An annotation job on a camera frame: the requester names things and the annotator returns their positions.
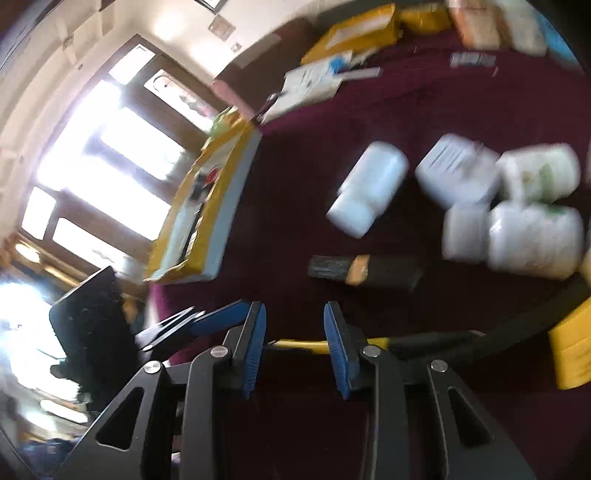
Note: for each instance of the brown framed window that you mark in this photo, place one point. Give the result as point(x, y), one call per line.
point(115, 184)

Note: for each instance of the large yellow tape roll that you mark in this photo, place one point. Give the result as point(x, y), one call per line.
point(425, 18)

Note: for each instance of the small wall plaque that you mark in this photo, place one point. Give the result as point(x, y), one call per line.
point(220, 26)

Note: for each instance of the plain white bottle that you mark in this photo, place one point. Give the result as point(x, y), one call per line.
point(369, 189)

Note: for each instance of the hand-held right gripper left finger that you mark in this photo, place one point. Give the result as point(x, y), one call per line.
point(249, 346)

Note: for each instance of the yellow taped cardboard box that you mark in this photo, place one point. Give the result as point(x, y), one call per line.
point(235, 194)

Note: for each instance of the square white bottle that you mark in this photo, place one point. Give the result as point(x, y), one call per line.
point(455, 168)

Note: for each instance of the white printed booklet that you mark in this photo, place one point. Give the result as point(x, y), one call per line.
point(304, 85)

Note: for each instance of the clear jar orange label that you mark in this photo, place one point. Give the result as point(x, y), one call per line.
point(475, 25)

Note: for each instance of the small white bottle green label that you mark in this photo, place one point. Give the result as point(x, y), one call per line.
point(538, 173)

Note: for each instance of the brown armchair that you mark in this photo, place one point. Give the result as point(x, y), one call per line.
point(258, 64)

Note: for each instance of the white pen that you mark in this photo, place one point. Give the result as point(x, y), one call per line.
point(364, 74)

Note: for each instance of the white plastic tub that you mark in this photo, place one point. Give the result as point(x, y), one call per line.
point(524, 27)

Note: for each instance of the large jar blue cartoon label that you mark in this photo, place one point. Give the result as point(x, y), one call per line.
point(561, 46)

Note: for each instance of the black pen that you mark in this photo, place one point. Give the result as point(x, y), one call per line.
point(271, 104)

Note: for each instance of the white bottle ribbed cap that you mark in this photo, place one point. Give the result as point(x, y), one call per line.
point(531, 240)

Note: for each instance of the black tool tan band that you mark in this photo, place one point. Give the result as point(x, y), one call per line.
point(332, 267)

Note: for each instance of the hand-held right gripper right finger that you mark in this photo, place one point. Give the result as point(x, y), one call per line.
point(337, 350)

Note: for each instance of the framed wall painting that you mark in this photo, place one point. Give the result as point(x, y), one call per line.
point(212, 3)

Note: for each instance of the shallow yellow taped box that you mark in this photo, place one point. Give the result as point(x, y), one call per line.
point(355, 34)

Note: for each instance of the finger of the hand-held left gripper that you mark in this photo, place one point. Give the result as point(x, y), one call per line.
point(164, 325)
point(221, 316)

